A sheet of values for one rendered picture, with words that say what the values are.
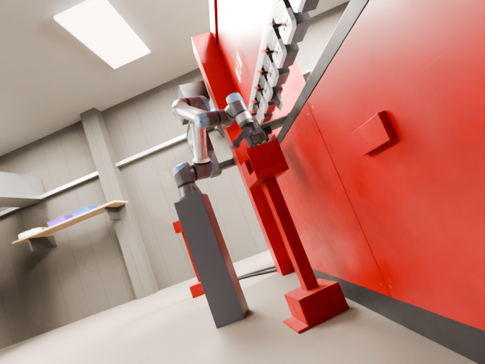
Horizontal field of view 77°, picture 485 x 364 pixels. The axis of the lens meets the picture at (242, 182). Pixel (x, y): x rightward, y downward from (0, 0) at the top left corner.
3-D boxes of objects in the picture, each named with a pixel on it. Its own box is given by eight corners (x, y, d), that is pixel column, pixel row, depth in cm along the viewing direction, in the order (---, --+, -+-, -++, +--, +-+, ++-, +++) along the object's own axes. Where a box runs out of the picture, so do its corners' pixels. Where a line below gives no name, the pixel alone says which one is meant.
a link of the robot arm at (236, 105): (234, 99, 155) (242, 89, 147) (244, 118, 153) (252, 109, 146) (221, 102, 151) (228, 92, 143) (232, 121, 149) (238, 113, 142)
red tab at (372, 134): (361, 157, 85) (350, 133, 86) (366, 154, 85) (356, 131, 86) (390, 140, 70) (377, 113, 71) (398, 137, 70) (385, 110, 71)
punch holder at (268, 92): (266, 103, 198) (258, 81, 200) (278, 99, 199) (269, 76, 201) (270, 92, 183) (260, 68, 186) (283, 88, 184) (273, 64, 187)
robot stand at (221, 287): (216, 328, 177) (173, 203, 188) (222, 318, 195) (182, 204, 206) (245, 318, 175) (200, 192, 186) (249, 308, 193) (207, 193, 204)
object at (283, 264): (277, 272, 277) (193, 53, 310) (361, 238, 287) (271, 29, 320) (282, 276, 253) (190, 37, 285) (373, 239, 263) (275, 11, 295)
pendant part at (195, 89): (202, 180, 326) (176, 110, 338) (224, 174, 334) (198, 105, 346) (208, 167, 278) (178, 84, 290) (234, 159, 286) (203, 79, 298)
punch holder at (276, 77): (271, 88, 178) (261, 63, 181) (285, 84, 179) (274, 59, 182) (276, 75, 164) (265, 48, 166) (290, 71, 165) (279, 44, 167)
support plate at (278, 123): (242, 140, 192) (242, 139, 192) (281, 127, 195) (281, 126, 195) (245, 131, 174) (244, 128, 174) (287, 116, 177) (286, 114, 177)
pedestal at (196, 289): (194, 295, 331) (169, 222, 343) (216, 286, 334) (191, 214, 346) (193, 298, 312) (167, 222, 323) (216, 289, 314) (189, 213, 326)
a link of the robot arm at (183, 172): (175, 189, 199) (168, 170, 201) (193, 183, 206) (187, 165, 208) (180, 183, 189) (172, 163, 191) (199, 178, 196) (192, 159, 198)
